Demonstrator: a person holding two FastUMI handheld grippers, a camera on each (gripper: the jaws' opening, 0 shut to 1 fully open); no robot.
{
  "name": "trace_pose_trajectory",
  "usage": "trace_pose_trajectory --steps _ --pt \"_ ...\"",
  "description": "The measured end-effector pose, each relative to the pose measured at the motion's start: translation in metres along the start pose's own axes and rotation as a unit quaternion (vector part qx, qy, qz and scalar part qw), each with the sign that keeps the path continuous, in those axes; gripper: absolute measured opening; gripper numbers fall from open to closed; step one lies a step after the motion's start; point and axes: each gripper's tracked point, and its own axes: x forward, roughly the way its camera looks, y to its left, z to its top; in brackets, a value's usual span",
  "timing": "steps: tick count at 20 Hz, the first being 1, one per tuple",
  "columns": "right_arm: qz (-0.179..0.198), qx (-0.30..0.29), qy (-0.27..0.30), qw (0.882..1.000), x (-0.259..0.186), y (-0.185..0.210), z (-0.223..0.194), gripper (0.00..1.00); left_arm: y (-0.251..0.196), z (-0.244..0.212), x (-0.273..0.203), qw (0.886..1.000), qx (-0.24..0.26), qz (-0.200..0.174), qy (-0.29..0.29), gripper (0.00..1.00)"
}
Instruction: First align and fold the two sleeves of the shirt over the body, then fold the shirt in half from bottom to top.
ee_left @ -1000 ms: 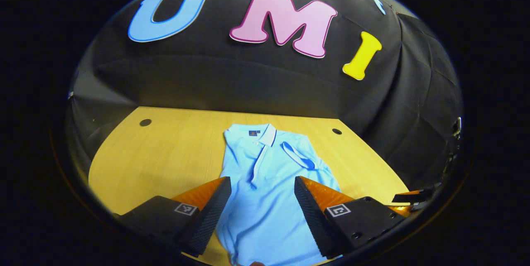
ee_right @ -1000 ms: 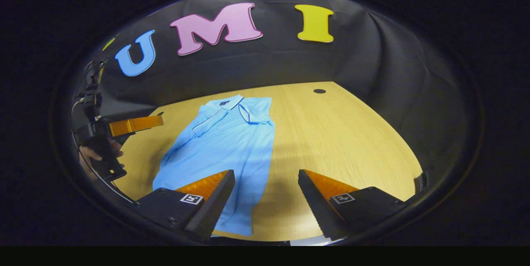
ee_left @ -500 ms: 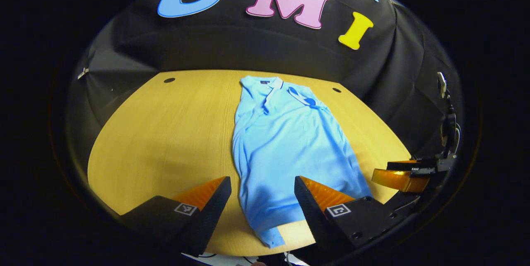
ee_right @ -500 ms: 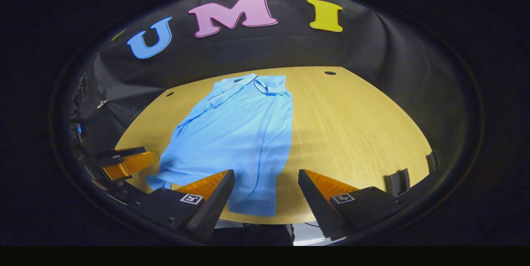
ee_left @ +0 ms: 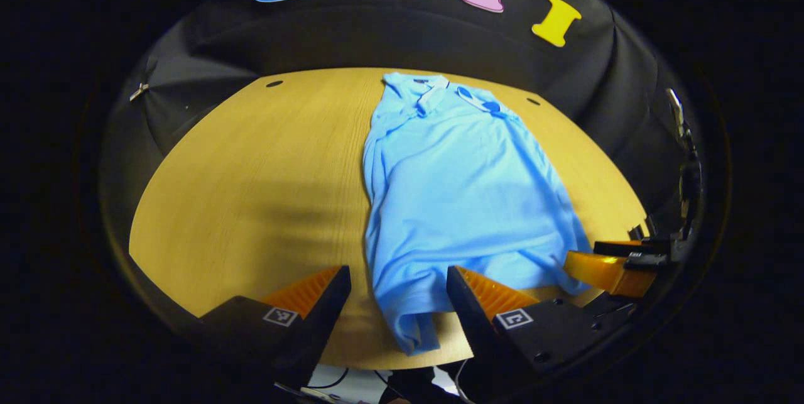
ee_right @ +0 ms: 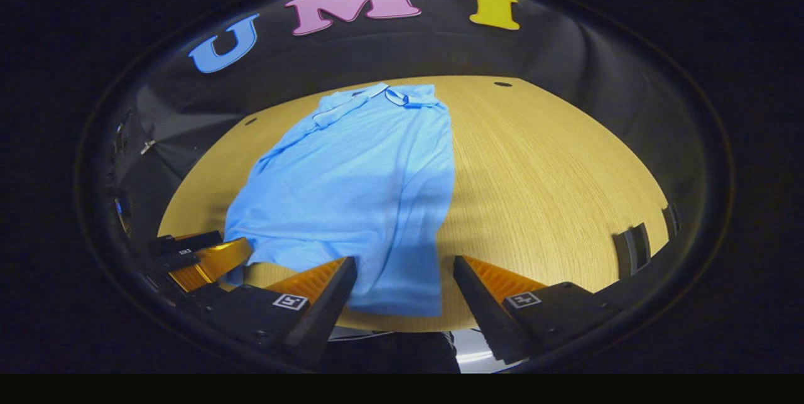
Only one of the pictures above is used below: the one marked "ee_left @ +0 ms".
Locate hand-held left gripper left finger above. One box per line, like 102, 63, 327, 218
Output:
200, 265, 352, 392

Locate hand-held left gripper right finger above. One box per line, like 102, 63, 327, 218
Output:
446, 265, 636, 387

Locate light blue T-shirt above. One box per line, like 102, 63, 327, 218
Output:
362, 72, 595, 356

